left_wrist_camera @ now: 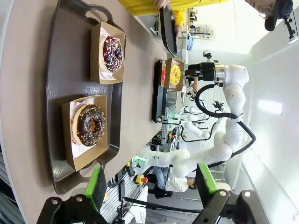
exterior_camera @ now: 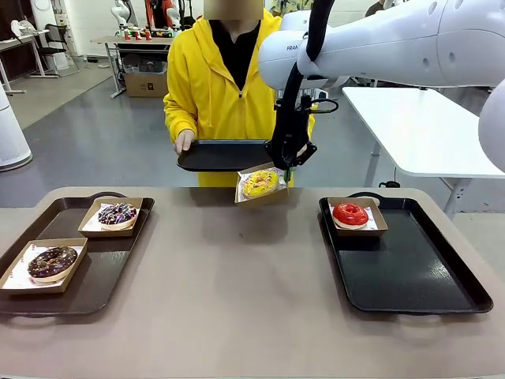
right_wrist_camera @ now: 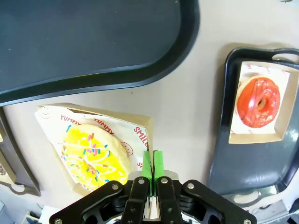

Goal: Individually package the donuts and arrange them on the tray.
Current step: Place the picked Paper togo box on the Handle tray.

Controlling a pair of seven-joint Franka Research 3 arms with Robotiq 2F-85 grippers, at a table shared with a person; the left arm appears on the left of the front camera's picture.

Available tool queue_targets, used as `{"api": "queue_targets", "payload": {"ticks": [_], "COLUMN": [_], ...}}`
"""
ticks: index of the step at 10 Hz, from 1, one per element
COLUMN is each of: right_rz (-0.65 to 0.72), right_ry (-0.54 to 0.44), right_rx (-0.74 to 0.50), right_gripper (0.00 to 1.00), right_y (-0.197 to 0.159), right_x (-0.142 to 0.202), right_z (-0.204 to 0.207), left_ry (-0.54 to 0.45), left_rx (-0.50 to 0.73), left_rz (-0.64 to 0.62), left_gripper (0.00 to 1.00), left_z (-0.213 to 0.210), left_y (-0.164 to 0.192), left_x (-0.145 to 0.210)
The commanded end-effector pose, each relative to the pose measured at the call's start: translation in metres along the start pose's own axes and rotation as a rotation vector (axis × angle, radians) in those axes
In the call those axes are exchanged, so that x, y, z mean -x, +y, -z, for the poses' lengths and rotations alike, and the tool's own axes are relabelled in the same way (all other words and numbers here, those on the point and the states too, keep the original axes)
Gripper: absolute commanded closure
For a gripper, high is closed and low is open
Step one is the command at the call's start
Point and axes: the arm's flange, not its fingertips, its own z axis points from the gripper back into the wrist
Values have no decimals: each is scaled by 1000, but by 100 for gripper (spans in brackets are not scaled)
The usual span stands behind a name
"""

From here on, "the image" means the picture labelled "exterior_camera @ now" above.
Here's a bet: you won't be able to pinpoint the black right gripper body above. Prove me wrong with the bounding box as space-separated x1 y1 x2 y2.
294 111 311 145

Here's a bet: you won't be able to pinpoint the yellow glazed donut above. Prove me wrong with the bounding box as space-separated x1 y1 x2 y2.
241 170 279 200

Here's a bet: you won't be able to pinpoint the small black serving tray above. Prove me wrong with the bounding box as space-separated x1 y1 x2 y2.
176 138 277 173

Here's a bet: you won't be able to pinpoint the square kraft cardboard box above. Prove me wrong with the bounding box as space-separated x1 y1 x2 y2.
234 161 290 209
327 197 388 237
77 197 144 238
0 237 88 295

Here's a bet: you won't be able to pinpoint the red glazed donut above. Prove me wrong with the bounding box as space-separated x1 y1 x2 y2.
332 202 370 231

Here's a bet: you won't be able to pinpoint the dark donut white drizzle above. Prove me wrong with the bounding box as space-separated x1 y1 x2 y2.
97 202 139 231

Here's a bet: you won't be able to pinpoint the chocolate donut small sprinkles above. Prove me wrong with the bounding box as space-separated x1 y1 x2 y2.
27 246 79 283

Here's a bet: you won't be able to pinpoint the person's right forearm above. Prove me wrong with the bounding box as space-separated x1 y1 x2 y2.
163 106 197 141

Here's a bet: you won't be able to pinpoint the large black serving tray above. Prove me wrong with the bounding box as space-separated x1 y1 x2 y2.
318 192 494 316

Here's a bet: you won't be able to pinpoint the brown plastic serving tray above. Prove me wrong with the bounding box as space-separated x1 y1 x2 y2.
0 192 155 319

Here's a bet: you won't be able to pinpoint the person's right hand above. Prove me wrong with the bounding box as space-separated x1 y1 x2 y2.
174 131 196 155

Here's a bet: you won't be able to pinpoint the person in yellow hoodie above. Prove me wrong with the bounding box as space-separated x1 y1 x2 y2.
163 0 316 189

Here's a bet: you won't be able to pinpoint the large white table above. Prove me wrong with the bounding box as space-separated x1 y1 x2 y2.
341 86 505 216

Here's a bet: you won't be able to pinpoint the seated background person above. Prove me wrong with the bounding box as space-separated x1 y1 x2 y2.
365 0 391 17

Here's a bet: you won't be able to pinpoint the brown cardboard carton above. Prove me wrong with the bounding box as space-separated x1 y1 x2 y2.
124 72 169 99

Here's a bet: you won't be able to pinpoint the clear plastic storage bin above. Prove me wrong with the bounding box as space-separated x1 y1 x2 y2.
121 54 169 76

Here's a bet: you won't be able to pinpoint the wooden top desk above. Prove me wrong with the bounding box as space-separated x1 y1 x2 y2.
90 35 177 99

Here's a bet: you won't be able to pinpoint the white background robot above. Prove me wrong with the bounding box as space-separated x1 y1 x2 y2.
110 0 133 27

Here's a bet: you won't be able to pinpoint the black office chair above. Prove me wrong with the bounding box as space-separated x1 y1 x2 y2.
39 23 80 78

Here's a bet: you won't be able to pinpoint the white cylindrical air purifier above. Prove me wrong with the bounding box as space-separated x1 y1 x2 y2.
0 83 34 172

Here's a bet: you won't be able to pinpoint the white office desk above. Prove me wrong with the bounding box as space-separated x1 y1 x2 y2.
0 29 51 96

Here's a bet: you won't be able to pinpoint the white bag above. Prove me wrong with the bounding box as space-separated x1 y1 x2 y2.
10 19 40 39

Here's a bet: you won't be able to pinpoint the thin black cable loop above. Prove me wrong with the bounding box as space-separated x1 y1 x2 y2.
311 98 340 116

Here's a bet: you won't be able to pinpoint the black floor cable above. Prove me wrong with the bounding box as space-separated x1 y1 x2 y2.
378 167 399 190

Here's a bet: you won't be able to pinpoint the black corrugated cable hose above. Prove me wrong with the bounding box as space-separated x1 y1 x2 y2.
273 0 335 170

